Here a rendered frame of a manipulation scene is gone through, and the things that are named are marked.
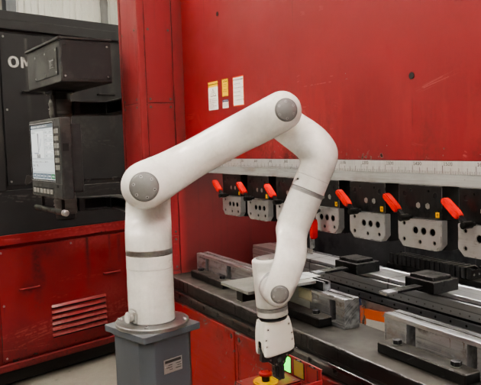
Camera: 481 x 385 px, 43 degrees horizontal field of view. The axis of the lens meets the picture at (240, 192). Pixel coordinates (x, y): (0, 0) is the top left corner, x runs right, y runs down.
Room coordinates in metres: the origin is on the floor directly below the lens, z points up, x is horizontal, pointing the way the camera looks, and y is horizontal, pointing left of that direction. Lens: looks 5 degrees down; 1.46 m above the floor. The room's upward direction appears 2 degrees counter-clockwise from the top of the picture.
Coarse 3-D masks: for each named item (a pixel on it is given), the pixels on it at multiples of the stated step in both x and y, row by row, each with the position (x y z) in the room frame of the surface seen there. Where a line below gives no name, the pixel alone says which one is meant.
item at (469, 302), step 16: (256, 256) 2.83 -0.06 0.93; (320, 256) 2.51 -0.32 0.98; (336, 256) 2.50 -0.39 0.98; (336, 272) 2.31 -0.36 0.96; (384, 272) 2.17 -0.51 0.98; (400, 272) 2.16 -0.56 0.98; (336, 288) 2.32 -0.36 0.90; (352, 288) 2.25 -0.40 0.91; (368, 288) 2.16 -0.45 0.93; (384, 288) 2.08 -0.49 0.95; (464, 288) 1.90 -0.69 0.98; (480, 288) 1.89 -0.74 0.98; (384, 304) 2.09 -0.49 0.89; (400, 304) 2.02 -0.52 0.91; (416, 304) 1.96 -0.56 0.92; (432, 304) 1.90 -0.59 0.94; (448, 304) 1.84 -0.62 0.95; (464, 304) 1.79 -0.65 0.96; (480, 304) 1.74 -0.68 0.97; (448, 320) 1.84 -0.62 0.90; (464, 320) 1.80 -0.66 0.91; (480, 320) 1.74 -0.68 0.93
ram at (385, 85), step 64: (192, 0) 2.70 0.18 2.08; (256, 0) 2.25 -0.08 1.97; (320, 0) 1.92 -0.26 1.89; (384, 0) 1.68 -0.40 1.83; (448, 0) 1.49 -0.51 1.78; (192, 64) 2.72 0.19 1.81; (256, 64) 2.26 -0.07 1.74; (320, 64) 1.93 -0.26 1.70; (384, 64) 1.68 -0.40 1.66; (448, 64) 1.49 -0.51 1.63; (192, 128) 2.74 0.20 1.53; (384, 128) 1.68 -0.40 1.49; (448, 128) 1.49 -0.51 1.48
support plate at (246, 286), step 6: (222, 282) 2.02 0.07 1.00; (228, 282) 2.02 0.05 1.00; (234, 282) 2.02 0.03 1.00; (240, 282) 2.01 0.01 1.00; (246, 282) 2.01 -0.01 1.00; (252, 282) 2.01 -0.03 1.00; (300, 282) 1.99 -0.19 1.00; (306, 282) 1.99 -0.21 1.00; (312, 282) 2.00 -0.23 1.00; (234, 288) 1.95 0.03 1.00; (240, 288) 1.93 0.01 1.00; (246, 288) 1.93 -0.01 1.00; (252, 288) 1.92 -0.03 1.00
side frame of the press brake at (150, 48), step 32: (128, 0) 2.79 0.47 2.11; (160, 0) 2.77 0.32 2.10; (128, 32) 2.81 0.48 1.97; (160, 32) 2.76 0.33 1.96; (128, 64) 2.82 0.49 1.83; (160, 64) 2.76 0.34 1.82; (128, 96) 2.84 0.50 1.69; (160, 96) 2.76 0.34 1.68; (128, 128) 2.86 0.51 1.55; (160, 128) 2.75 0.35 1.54; (128, 160) 2.88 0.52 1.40; (192, 192) 2.82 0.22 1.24; (192, 224) 2.82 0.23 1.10; (224, 224) 2.90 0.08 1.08; (256, 224) 2.99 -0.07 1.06; (192, 256) 2.82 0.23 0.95; (224, 256) 2.90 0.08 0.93
